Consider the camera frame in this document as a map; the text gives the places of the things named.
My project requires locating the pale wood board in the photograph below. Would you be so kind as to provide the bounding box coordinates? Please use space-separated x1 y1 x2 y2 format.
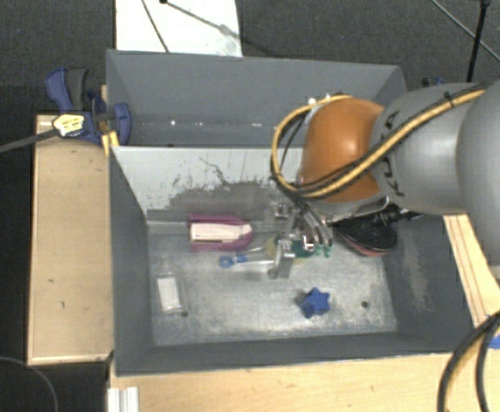
26 113 116 367

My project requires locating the blue star-shaped toy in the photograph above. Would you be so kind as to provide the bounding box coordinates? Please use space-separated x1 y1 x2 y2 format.
294 287 333 319

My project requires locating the purple and white stapler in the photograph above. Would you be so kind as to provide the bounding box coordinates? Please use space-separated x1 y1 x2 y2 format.
186 213 256 253

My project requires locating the grey metal bin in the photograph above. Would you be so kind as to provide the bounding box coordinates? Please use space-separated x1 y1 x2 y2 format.
105 48 477 377

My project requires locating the blue-handled small tool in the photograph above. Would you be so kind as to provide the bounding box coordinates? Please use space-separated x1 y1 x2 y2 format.
218 251 277 270

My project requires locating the clear plastic bottle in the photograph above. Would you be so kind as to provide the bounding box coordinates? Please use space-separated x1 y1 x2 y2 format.
155 267 187 316

